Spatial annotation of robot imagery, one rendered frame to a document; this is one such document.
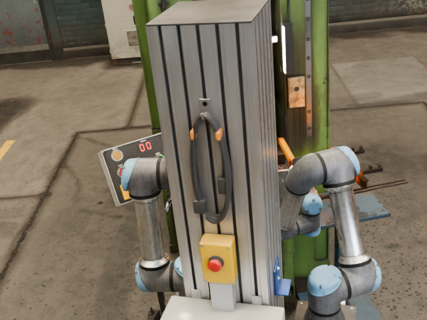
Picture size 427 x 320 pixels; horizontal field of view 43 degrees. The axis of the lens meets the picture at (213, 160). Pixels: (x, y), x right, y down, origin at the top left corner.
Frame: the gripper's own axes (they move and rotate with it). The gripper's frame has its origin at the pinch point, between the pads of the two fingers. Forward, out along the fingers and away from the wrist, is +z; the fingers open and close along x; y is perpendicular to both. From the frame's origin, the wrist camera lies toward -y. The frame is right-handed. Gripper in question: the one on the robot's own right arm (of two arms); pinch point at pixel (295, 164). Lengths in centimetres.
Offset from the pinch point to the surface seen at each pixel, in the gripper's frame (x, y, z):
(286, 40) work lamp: 9, -45, 50
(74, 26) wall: -210, 39, 652
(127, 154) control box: -77, -4, 27
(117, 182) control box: -83, 6, 18
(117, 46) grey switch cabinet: -140, 63, 583
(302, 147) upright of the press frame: 16, 18, 56
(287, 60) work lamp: 8, -34, 51
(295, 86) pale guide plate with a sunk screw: 13, -19, 53
